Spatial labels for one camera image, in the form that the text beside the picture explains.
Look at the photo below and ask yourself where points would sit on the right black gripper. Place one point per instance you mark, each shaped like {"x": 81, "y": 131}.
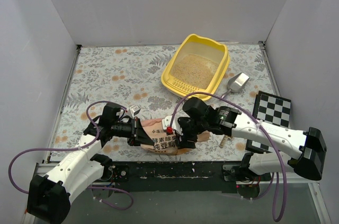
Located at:
{"x": 184, "y": 132}

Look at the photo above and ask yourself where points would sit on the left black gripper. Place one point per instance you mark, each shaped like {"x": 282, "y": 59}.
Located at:
{"x": 134, "y": 131}

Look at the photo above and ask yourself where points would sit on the pink cat litter bag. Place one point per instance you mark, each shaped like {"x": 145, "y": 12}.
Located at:
{"x": 163, "y": 144}

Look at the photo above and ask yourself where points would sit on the gold brown bookmark strip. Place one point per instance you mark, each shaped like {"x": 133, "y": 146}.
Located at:
{"x": 224, "y": 140}

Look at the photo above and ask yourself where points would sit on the silver metal scoop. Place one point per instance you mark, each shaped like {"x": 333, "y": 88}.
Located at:
{"x": 236, "y": 84}

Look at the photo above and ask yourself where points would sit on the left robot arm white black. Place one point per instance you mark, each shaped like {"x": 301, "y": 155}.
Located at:
{"x": 50, "y": 196}

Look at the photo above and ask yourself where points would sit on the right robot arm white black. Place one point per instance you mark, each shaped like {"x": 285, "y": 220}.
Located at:
{"x": 301, "y": 152}

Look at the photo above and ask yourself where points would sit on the yellow plastic litter box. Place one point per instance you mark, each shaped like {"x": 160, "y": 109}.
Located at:
{"x": 198, "y": 65}

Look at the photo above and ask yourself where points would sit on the black white checkerboard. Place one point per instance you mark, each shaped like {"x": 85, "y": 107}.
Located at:
{"x": 272, "y": 109}

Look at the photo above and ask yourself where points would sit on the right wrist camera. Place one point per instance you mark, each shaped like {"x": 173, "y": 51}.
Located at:
{"x": 171, "y": 125}

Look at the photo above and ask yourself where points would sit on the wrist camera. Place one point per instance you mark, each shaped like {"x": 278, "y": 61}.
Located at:
{"x": 133, "y": 111}
{"x": 171, "y": 125}

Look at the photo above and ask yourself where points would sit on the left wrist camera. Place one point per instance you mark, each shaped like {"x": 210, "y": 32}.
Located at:
{"x": 133, "y": 111}

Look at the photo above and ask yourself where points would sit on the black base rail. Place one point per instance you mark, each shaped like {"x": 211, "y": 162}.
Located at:
{"x": 174, "y": 176}

